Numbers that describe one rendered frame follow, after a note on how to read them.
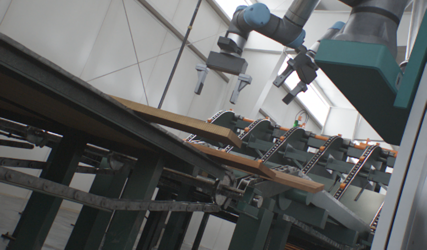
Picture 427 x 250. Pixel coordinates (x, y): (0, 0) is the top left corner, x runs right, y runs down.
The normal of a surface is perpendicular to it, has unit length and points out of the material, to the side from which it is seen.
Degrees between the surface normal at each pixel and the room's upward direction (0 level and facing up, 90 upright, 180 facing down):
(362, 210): 46
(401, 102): 90
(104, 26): 89
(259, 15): 90
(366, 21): 72
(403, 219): 90
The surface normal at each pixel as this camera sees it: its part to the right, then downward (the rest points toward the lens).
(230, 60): -0.30, -0.29
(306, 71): 0.64, 0.54
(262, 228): 0.84, 0.20
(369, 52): -0.50, -0.34
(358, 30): -0.34, -0.60
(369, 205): -0.07, -0.87
